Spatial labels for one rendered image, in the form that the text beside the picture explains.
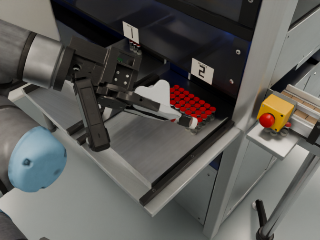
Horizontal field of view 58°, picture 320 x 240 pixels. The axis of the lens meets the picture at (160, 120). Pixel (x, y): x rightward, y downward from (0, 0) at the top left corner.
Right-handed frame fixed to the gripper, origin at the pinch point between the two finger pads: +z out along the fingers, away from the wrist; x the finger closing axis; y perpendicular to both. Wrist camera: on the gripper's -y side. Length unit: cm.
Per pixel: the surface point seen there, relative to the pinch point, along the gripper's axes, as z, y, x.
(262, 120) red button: 32.8, 11.4, 16.2
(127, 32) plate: -3, 39, 56
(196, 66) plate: 17.3, 26.1, 32.2
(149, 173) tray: 10.0, -9.9, 31.0
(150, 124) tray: 10.2, 5.7, 41.9
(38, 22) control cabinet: -38, 44, 90
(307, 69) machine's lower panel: 66, 45, 36
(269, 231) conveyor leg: 89, -22, 66
